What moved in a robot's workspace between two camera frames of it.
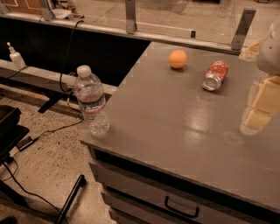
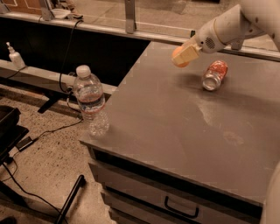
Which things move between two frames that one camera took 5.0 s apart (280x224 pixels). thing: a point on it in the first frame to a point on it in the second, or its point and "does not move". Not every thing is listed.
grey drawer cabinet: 175,153 does not move
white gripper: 270,53 to 206,40
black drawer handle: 191,215 does not move
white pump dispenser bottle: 16,58 does not move
